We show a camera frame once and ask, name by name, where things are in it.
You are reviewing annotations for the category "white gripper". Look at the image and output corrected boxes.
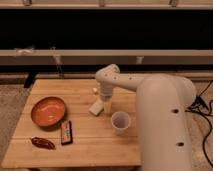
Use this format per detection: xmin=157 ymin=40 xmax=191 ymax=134
xmin=99 ymin=84 xmax=114 ymax=115

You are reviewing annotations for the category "white sponge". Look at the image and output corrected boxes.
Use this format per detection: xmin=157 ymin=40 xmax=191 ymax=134
xmin=89 ymin=99 xmax=104 ymax=116

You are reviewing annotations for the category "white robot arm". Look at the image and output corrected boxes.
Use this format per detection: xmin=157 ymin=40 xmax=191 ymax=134
xmin=95 ymin=64 xmax=196 ymax=171

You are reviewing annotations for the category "white paper cup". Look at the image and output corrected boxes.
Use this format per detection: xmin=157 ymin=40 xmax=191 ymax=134
xmin=111 ymin=111 xmax=131 ymax=135

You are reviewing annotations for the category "white plastic bottle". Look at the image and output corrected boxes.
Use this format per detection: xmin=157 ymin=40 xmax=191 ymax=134
xmin=92 ymin=87 xmax=99 ymax=95

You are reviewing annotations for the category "chocolate bar package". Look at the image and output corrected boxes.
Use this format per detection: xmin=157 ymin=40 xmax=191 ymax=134
xmin=61 ymin=120 xmax=73 ymax=145

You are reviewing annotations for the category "orange bowl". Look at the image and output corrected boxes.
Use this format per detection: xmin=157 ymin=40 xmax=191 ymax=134
xmin=31 ymin=97 xmax=66 ymax=127

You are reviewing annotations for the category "black power cable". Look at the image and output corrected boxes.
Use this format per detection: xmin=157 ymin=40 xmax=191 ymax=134
xmin=186 ymin=79 xmax=213 ymax=168

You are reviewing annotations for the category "long wooden beam rail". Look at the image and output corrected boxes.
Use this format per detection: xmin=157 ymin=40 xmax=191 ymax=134
xmin=0 ymin=49 xmax=213 ymax=66

